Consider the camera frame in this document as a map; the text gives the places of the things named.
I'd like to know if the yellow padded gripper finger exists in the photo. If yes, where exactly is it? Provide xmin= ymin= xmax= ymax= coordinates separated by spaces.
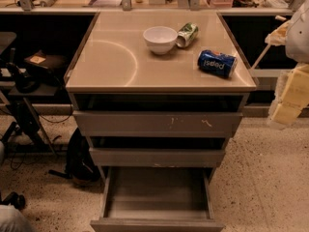
xmin=267 ymin=64 xmax=309 ymax=130
xmin=265 ymin=20 xmax=290 ymax=46

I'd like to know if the blue pepsi can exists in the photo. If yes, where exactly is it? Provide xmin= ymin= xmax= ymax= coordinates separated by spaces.
xmin=197 ymin=50 xmax=238 ymax=78

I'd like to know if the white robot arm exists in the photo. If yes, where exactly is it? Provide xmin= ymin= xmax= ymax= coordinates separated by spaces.
xmin=265 ymin=0 xmax=309 ymax=130

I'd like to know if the green soda can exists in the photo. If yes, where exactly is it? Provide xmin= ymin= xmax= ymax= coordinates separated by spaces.
xmin=176 ymin=22 xmax=199 ymax=48

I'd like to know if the grey drawer cabinet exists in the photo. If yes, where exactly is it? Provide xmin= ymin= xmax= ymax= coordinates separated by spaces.
xmin=63 ymin=10 xmax=260 ymax=232

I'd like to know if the open bottom drawer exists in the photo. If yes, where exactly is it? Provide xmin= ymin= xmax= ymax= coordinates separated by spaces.
xmin=91 ymin=167 xmax=224 ymax=232

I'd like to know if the middle drawer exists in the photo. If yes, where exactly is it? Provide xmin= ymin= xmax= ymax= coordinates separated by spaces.
xmin=90 ymin=148 xmax=225 ymax=167

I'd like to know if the top drawer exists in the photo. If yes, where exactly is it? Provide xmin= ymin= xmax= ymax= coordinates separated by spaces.
xmin=73 ymin=111 xmax=242 ymax=137

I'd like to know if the white stick with cork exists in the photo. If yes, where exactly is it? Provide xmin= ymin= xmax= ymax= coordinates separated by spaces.
xmin=251 ymin=15 xmax=288 ymax=70

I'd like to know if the white bowl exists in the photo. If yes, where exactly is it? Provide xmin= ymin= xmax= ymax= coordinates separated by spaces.
xmin=143 ymin=26 xmax=178 ymax=55

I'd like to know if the black backpack on floor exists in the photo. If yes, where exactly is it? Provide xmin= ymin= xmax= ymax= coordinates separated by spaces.
xmin=48 ymin=129 xmax=100 ymax=186

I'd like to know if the black box with label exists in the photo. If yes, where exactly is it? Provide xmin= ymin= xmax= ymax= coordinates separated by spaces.
xmin=24 ymin=50 xmax=68 ymax=77

